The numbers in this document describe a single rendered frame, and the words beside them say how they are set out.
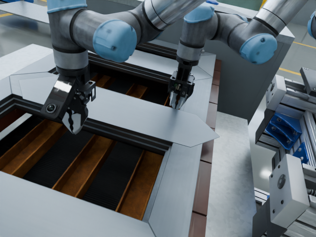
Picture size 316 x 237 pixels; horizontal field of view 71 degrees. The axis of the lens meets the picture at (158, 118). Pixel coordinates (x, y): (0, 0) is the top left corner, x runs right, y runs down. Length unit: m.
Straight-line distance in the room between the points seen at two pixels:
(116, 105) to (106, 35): 0.41
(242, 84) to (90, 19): 1.24
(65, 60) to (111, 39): 0.15
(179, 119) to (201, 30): 0.30
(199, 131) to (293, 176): 0.32
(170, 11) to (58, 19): 0.22
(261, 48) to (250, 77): 0.96
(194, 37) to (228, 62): 0.86
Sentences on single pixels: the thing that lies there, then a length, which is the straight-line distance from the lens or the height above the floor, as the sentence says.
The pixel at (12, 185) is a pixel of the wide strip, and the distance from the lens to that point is 0.61.
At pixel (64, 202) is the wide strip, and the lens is 0.55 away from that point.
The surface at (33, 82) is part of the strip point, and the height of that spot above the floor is 0.86.
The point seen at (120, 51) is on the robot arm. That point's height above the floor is 1.16.
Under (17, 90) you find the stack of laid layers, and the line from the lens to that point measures 0.91.
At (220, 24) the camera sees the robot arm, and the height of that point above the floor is 1.18.
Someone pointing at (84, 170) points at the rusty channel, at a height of 0.68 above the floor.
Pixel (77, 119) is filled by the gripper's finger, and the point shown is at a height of 0.93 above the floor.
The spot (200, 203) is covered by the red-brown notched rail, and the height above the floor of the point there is 0.83.
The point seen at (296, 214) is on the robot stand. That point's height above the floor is 0.96.
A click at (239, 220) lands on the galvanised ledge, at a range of 0.83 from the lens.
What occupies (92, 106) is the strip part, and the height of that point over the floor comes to 0.86.
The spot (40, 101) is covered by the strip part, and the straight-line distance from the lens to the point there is 0.83.
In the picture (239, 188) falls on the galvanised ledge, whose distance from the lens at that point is 0.91.
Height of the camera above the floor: 1.33
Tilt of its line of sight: 37 degrees down
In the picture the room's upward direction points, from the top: 12 degrees clockwise
